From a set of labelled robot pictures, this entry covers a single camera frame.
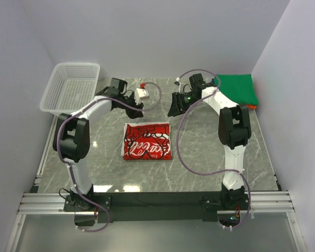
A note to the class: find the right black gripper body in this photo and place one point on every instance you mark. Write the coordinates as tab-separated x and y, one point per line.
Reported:
187	97

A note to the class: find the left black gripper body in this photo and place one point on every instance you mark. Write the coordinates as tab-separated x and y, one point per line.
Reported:
131	102

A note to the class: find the white t shirt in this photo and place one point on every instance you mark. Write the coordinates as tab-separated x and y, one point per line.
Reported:
147	141

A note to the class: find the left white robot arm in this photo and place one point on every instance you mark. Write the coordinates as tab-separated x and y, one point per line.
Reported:
72	135

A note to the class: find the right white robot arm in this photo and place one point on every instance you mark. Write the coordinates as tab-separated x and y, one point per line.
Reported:
234	129

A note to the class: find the green folded t shirt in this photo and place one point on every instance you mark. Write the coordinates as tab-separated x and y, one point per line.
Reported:
239	89

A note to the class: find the white plastic basket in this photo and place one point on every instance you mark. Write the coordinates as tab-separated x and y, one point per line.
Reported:
71	86

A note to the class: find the orange folded t shirt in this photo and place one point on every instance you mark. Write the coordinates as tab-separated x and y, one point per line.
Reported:
252	107

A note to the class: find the black base beam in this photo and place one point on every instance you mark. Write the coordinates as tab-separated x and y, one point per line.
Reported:
151	206

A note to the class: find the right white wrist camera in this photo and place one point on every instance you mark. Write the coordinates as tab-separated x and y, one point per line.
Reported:
181	86

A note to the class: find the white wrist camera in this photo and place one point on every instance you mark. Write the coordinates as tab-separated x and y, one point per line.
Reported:
181	86
141	93

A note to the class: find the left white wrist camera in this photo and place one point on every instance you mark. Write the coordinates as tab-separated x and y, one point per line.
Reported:
141	93

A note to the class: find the aluminium frame rail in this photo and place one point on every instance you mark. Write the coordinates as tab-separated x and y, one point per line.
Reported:
42	198

